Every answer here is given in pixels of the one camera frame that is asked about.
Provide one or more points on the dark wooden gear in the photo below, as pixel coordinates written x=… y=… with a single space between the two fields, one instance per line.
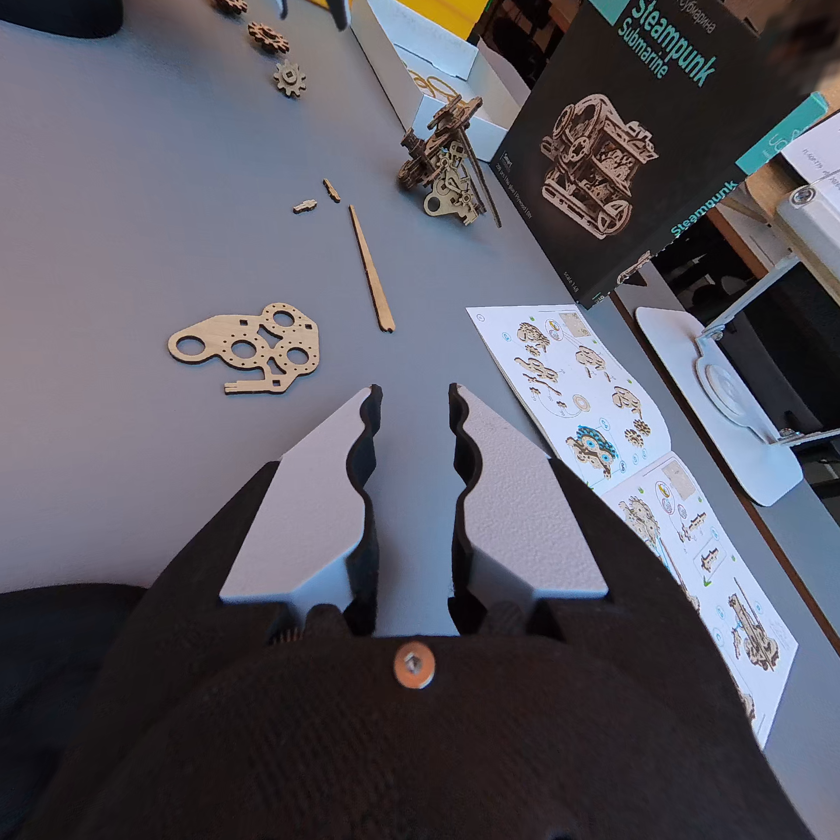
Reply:
x=231 y=5
x=268 y=37

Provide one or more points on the white cardboard tray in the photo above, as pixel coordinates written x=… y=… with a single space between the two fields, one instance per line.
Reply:
x=433 y=39

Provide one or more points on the small wooden pin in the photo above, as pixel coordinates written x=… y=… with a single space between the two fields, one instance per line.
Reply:
x=331 y=190
x=305 y=207

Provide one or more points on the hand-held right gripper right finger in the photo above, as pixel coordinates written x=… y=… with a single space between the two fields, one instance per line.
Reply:
x=525 y=525

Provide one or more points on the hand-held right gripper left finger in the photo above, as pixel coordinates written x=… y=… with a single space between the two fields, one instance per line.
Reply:
x=302 y=512

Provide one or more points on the pile of tan rubber bands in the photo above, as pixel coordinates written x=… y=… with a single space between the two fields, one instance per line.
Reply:
x=430 y=82

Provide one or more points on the perforated wooden plate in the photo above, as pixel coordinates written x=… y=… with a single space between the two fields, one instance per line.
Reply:
x=262 y=367

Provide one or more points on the black model kit box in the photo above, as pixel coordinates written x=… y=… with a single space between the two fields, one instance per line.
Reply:
x=656 y=164

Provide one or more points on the white stand base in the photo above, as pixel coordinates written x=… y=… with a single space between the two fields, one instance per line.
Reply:
x=676 y=367

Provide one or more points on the wooden gear model assembly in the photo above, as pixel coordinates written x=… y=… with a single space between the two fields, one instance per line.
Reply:
x=443 y=164

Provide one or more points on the open instruction booklet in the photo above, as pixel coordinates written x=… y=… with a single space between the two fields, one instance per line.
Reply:
x=590 y=407

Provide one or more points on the pointed wooden stick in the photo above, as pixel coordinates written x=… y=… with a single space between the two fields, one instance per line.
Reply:
x=371 y=269

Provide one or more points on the white printed instruction sheet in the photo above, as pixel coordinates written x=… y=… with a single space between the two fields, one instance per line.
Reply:
x=814 y=170

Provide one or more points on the wooden gear with square hole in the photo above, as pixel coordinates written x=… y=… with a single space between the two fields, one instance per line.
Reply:
x=289 y=79

